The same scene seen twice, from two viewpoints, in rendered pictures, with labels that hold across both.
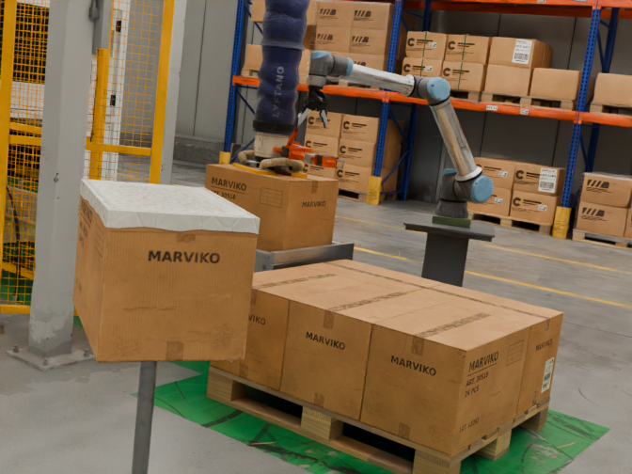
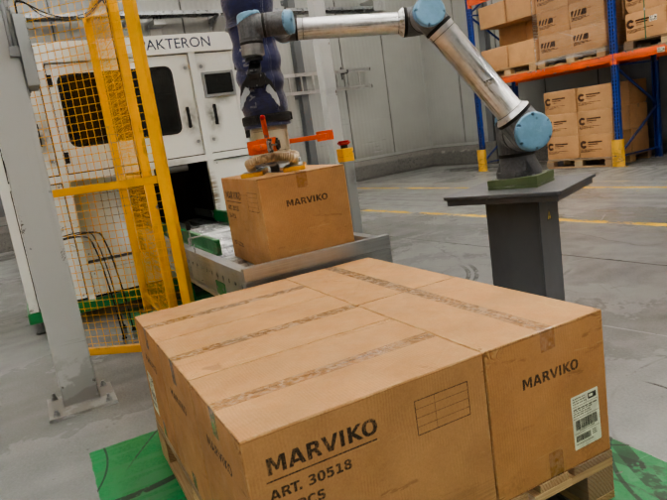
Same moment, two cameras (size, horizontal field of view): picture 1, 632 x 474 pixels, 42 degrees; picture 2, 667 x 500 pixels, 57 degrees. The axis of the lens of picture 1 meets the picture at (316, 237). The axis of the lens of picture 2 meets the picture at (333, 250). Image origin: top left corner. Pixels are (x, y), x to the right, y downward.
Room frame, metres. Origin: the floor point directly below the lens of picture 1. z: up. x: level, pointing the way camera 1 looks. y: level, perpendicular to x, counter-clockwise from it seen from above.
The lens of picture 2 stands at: (2.03, -1.30, 1.09)
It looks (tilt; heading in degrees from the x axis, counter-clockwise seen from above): 11 degrees down; 29
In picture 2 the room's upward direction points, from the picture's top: 8 degrees counter-clockwise
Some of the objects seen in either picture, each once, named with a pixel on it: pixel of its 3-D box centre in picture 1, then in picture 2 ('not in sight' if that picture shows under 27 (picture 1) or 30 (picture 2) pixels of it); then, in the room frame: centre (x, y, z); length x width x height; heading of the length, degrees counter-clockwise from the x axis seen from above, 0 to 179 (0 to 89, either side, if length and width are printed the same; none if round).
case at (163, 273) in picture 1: (157, 263); not in sight; (2.41, 0.46, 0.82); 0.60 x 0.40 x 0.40; 23
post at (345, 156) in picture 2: not in sight; (357, 239); (4.97, 0.18, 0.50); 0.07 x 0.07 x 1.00; 55
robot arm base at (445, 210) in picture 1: (451, 207); (517, 164); (4.74, -0.75, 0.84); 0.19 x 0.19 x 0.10
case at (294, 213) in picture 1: (268, 209); (285, 213); (4.44, 0.27, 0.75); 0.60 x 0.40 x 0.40; 52
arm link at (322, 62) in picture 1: (319, 63); (250, 28); (4.11, 0.08, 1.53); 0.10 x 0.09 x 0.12; 119
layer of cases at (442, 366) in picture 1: (387, 339); (337, 373); (3.61, -0.37, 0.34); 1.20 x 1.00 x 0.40; 55
